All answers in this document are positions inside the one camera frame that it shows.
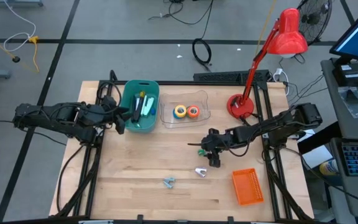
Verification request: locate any black stapler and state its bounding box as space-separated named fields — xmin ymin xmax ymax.
xmin=131 ymin=95 xmax=145 ymax=123

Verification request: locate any clear plastic bin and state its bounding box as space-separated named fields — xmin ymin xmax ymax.
xmin=159 ymin=90 xmax=211 ymax=129

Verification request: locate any black mini computer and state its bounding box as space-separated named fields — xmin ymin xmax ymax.
xmin=332 ymin=62 xmax=358 ymax=88

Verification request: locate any white floor cable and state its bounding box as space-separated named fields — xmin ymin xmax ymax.
xmin=2 ymin=0 xmax=37 ymax=52

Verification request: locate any white paper sheet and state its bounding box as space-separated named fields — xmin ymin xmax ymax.
xmin=297 ymin=127 xmax=334 ymax=169

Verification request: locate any yellow tape roll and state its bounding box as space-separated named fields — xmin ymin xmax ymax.
xmin=174 ymin=105 xmax=188 ymax=119

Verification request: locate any teal plastic bin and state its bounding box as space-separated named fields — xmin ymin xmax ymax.
xmin=120 ymin=79 xmax=160 ymax=134

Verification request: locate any orange tape roll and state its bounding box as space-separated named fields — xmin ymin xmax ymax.
xmin=186 ymin=105 xmax=201 ymax=119

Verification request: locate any white charger with cable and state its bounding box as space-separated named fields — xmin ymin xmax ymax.
xmin=273 ymin=67 xmax=291 ymax=96

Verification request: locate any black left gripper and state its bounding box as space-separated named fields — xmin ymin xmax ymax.
xmin=99 ymin=95 xmax=135 ymax=125

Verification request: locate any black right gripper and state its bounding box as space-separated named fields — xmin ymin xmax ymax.
xmin=187 ymin=127 xmax=234 ymax=156

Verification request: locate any black perforated bar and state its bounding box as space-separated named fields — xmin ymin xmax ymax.
xmin=193 ymin=69 xmax=270 ymax=84

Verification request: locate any black aluminium table frame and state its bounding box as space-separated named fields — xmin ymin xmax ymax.
xmin=54 ymin=69 xmax=315 ymax=224

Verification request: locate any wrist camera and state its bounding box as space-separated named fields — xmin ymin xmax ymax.
xmin=114 ymin=116 xmax=127 ymax=135
xmin=208 ymin=153 xmax=221 ymax=169

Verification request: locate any yellow extension cord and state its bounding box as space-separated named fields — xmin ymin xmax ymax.
xmin=27 ymin=35 xmax=40 ymax=74

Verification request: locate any coiled black floor cable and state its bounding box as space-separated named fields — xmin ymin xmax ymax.
xmin=191 ymin=37 xmax=213 ymax=67

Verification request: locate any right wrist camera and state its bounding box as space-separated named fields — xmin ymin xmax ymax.
xmin=208 ymin=153 xmax=221 ymax=169

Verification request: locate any black floor fan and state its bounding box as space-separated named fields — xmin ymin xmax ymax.
xmin=296 ymin=0 xmax=334 ymax=46

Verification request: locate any yellow wipes container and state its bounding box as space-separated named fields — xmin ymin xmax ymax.
xmin=319 ymin=159 xmax=340 ymax=177

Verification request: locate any light blue staple remover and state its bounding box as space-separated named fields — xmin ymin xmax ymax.
xmin=163 ymin=177 xmax=177 ymax=190

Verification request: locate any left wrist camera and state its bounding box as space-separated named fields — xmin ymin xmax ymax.
xmin=114 ymin=116 xmax=127 ymax=135

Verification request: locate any orange mesh basket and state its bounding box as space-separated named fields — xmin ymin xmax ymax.
xmin=231 ymin=167 xmax=265 ymax=207

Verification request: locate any grey side desk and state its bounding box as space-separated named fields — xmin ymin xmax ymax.
xmin=320 ymin=57 xmax=358 ymax=218

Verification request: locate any clear plastic bag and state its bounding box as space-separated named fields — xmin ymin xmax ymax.
xmin=337 ymin=86 xmax=358 ymax=119

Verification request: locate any mint green stapler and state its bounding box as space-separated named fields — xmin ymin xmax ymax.
xmin=141 ymin=95 xmax=156 ymax=118

